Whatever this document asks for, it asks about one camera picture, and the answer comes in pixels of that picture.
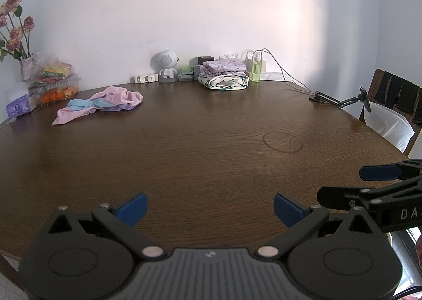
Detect bag of colourful snack packets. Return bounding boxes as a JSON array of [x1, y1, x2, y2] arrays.
[[28, 52, 74, 85]]

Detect white round-head robot toy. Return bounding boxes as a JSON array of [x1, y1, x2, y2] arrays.
[[151, 50, 180, 84]]

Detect dark clothes on chair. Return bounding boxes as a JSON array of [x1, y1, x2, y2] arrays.
[[376, 71, 422, 126]]

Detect dried pink roses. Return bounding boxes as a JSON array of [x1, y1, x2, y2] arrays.
[[0, 0, 35, 63]]

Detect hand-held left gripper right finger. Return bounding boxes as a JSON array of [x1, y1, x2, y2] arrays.
[[256, 193, 375, 259]]

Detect wooden chair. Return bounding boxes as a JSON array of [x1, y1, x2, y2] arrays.
[[359, 69, 422, 157]]

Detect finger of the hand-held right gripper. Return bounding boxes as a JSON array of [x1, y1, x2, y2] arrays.
[[317, 175, 422, 213], [359, 160, 422, 185]]

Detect white plastic bag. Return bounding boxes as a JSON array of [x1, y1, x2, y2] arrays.
[[363, 101, 415, 153]]

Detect green spray bottle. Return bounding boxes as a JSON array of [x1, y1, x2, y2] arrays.
[[252, 53, 262, 83]]

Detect stack of green boxes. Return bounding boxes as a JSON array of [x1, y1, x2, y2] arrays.
[[178, 67, 195, 82]]

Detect clear container of oranges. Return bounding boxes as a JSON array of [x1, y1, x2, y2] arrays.
[[29, 76, 82, 106]]

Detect purple tissue box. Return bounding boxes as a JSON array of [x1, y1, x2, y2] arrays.
[[6, 84, 38, 119]]

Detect pink flower vase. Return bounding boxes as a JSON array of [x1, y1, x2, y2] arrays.
[[20, 56, 37, 82]]

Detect pink blue purple garment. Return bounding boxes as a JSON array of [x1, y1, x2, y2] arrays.
[[52, 86, 144, 126]]

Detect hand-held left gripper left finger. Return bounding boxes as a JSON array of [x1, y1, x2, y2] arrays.
[[48, 192, 166, 260]]

